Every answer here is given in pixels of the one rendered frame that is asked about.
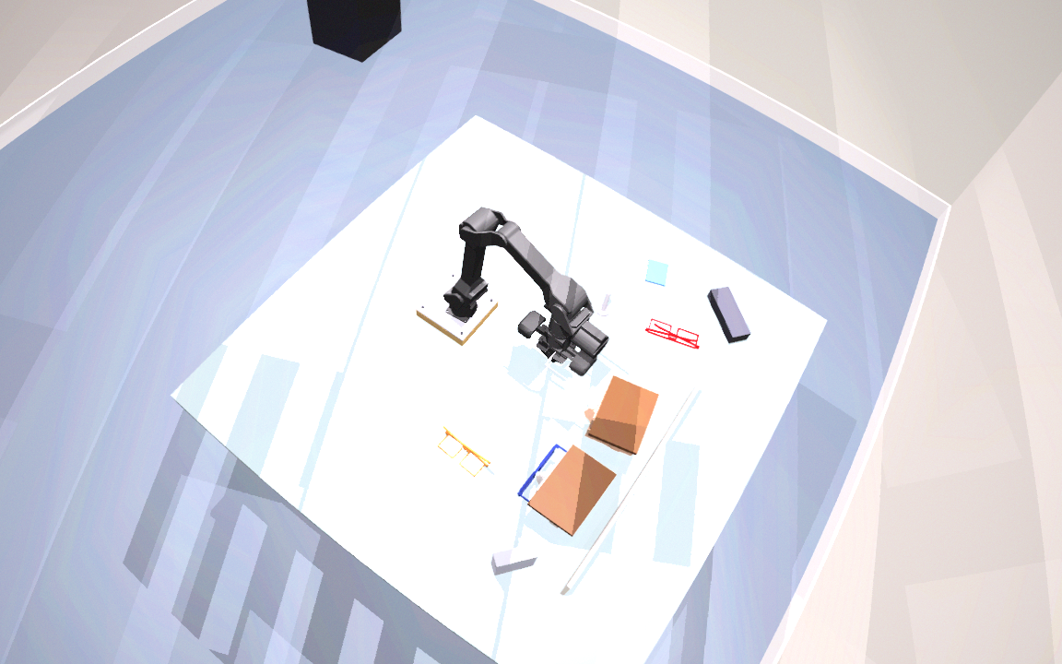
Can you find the white blocky head with brown flat top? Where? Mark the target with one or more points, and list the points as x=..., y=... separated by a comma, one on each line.
x=571, y=490

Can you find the dark blue glasses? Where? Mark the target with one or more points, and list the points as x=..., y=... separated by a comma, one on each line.
x=541, y=465

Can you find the tan blocky display head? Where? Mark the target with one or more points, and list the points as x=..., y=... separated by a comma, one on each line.
x=621, y=416

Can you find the blue flat plate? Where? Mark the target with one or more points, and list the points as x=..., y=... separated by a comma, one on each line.
x=656, y=272

